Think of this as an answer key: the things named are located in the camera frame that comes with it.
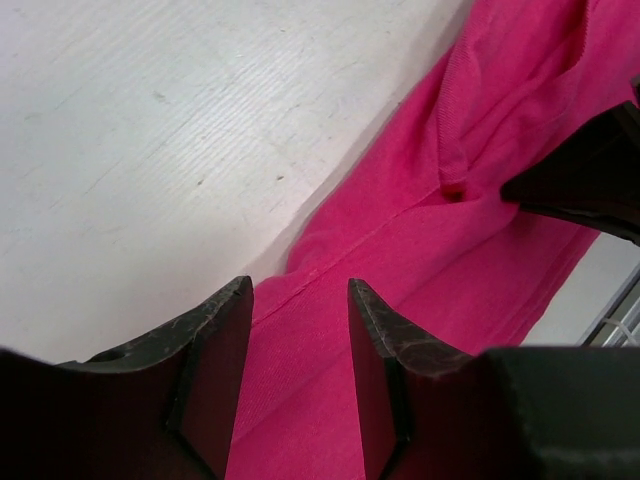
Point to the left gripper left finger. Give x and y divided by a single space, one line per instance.
160 406

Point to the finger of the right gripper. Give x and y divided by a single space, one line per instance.
590 179

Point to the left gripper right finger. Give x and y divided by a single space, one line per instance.
430 411

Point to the pink trousers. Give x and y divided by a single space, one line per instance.
420 219

